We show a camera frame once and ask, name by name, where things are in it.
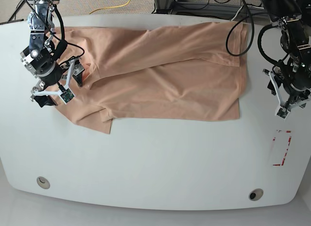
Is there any table grommet hole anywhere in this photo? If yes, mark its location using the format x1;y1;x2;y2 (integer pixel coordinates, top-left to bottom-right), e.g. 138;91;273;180
249;189;264;201
36;176;51;190

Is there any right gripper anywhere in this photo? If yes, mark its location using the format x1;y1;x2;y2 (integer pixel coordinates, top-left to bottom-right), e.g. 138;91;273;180
30;58;85;107

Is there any yellow cable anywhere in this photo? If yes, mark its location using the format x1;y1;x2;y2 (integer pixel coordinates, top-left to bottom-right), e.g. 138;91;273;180
89;0;133;15

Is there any left table grommet hole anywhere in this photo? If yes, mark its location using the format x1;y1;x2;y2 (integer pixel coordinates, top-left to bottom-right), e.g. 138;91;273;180
36;176;51;190

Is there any right table grommet hole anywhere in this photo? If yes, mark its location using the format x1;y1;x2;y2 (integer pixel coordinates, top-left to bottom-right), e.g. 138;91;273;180
249;189;264;201

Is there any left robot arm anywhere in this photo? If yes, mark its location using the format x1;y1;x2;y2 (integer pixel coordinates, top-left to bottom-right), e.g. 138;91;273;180
257;0;311;119

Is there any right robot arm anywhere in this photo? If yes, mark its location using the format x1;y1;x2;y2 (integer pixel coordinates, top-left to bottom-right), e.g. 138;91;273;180
20;0;85;107

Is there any red tape rectangle marking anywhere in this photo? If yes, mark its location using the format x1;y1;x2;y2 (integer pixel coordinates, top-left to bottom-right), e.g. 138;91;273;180
270;130;292;167

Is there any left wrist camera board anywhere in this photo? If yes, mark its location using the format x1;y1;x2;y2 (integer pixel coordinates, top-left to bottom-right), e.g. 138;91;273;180
276;107;290;120

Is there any black floor cable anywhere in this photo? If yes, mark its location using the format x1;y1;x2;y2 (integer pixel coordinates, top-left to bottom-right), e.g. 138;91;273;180
7;0;27;21

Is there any aluminium frame stand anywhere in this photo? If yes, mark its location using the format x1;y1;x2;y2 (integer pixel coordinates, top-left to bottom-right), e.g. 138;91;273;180
155;0;268;17

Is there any peach t-shirt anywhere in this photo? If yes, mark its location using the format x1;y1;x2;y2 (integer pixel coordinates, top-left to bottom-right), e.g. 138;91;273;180
55;22;247;134

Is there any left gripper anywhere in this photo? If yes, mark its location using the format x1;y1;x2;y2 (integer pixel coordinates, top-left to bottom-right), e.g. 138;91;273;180
263;69;311;112

